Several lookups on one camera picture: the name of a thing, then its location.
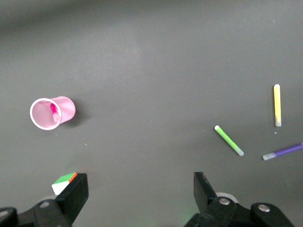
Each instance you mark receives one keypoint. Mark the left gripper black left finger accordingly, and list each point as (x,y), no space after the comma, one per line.
(73,196)

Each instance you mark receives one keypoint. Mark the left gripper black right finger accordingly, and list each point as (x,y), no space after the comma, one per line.
(206,203)

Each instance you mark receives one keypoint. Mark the pink marker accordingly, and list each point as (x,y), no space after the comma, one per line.
(55,112)

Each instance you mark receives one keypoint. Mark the multicoloured puzzle cube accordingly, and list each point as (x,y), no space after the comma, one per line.
(61,185)

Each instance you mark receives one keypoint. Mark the green marker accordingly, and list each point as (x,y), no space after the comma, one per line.
(228,140)

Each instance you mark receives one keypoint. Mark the translucent pink plastic cup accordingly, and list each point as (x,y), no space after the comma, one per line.
(67,110)

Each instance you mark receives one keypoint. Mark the purple marker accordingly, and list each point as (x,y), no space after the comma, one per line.
(286,150)

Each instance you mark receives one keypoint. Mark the yellow marker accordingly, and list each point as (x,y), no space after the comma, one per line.
(277,104)

